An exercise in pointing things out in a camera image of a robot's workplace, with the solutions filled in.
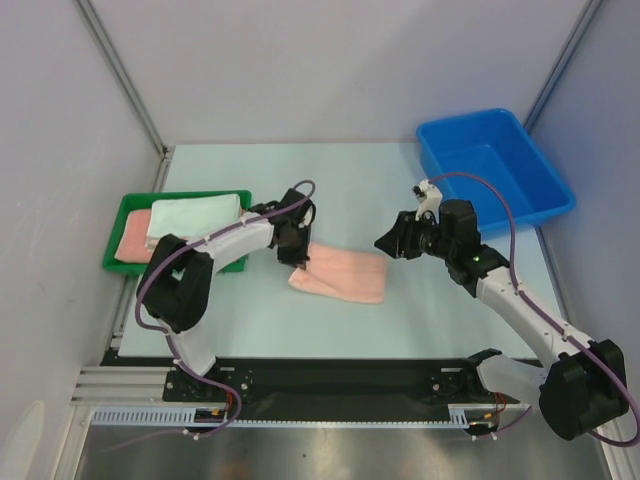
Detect green plastic tray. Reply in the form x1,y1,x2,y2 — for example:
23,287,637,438
102,190,252,276

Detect white light blue towel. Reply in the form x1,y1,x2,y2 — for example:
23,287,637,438
146,194,241,251

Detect blue plastic bin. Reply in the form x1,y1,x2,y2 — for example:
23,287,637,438
416,108,576,233

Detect white cable duct rail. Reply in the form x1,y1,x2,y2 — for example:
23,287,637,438
89,402,531,431

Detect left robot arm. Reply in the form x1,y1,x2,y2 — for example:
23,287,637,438
134,186,316,400

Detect pink terry towel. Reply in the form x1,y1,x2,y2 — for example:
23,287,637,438
114,209,152,264

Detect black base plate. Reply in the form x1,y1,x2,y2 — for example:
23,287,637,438
99,349,541,424

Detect aluminium frame rail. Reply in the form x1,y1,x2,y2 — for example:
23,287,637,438
69,364,174,409

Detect pale pink towel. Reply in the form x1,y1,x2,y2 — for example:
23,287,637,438
288,242,387,304

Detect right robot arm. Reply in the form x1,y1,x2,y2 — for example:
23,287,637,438
374,200,639,440

